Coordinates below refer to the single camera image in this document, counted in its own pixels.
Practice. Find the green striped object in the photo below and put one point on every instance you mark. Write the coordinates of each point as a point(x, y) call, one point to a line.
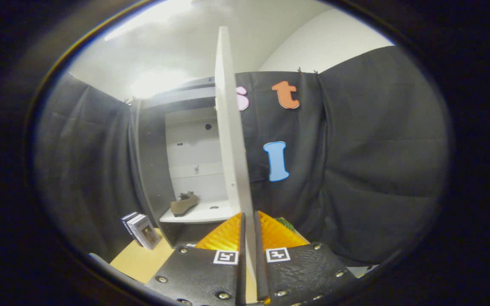
point(285, 223)

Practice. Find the ceiling light panel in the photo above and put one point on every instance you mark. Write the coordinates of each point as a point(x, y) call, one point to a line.
point(162, 83)

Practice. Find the brown fluffy shoe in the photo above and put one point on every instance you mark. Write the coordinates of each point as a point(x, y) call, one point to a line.
point(183, 206)

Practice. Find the black backdrop cloth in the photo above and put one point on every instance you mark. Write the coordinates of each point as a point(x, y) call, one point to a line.
point(377, 148)

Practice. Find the grey cover book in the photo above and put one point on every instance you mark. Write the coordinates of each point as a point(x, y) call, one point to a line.
point(146, 233)

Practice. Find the dark grey shoe cabinet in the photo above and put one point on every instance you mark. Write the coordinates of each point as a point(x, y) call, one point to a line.
point(151, 170)

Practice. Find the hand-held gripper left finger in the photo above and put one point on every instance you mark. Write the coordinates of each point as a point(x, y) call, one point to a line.
point(242, 276)

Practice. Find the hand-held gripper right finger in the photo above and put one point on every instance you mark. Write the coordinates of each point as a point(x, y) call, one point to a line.
point(260, 272)

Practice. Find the white shoe cabinet door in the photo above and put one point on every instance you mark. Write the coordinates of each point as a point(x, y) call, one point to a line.
point(228, 127)

